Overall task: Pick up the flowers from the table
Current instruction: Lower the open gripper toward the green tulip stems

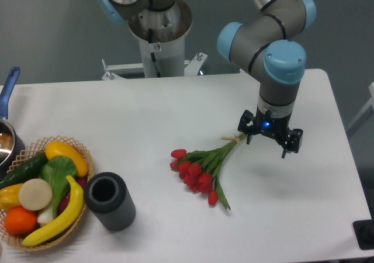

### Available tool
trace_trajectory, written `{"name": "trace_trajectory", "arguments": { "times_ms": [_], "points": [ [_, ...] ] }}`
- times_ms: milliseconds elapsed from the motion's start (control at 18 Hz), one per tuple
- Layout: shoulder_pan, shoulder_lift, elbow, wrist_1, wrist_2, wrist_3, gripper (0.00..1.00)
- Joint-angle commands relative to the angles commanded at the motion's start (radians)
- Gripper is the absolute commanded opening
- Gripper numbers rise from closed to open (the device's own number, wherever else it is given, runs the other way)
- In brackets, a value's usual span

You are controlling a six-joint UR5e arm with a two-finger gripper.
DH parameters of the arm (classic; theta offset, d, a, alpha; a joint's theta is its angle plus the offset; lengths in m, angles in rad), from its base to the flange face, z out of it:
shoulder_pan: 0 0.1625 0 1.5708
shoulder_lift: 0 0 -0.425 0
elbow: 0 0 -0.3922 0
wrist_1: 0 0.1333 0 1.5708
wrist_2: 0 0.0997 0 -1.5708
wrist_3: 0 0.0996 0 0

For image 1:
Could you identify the dark grey ribbed vase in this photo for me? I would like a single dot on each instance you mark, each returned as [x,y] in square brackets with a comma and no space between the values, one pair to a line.
[108,198]

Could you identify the red tulip bouquet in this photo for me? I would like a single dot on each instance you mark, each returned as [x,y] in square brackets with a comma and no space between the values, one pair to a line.
[200,170]

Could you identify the yellow bell pepper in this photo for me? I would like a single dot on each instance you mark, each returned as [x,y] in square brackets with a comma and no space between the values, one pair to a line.
[9,197]

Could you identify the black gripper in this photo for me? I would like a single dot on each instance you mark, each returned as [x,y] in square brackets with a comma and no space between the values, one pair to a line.
[273,122]

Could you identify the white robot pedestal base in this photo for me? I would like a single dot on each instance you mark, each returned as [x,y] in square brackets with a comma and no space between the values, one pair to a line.
[161,37]

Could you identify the woven wicker basket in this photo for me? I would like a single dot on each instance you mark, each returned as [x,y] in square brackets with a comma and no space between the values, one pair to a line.
[30,151]

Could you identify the green bok choy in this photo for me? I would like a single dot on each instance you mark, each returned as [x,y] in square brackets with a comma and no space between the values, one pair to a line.
[54,173]

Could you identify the purple red vegetable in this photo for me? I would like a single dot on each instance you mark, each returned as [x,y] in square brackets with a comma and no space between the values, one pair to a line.
[65,201]

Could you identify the yellow squash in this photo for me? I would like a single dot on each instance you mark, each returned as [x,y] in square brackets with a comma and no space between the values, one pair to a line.
[59,148]

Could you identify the black device at table edge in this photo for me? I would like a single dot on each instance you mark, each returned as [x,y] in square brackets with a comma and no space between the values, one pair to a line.
[364,233]

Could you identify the orange fruit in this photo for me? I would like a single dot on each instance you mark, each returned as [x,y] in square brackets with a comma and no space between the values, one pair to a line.
[20,221]

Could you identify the yellow banana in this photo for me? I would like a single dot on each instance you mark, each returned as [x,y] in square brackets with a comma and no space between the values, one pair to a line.
[61,222]

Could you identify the green cucumber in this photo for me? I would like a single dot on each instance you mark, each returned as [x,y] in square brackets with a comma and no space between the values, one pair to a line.
[28,170]

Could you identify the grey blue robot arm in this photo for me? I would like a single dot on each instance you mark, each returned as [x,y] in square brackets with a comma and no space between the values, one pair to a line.
[264,50]

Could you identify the blue handled saucepan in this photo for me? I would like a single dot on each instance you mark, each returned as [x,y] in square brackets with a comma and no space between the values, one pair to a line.
[11,143]

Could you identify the white frame at right edge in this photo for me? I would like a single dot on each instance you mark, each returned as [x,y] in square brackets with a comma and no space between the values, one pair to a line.
[365,112]

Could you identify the beige round disc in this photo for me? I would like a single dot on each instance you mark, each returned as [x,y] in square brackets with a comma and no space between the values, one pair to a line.
[35,194]

